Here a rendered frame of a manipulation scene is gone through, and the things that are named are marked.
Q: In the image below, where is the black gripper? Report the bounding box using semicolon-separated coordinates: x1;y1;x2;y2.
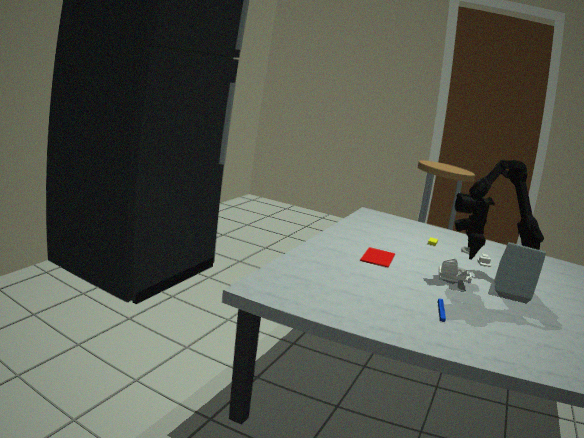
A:
466;214;486;260

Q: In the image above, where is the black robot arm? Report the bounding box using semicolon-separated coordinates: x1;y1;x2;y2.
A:
454;159;544;250

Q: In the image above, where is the blue flat bar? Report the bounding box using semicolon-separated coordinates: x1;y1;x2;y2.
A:
438;298;446;322

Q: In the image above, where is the red flat rectangular plate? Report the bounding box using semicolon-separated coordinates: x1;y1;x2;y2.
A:
360;247;395;267

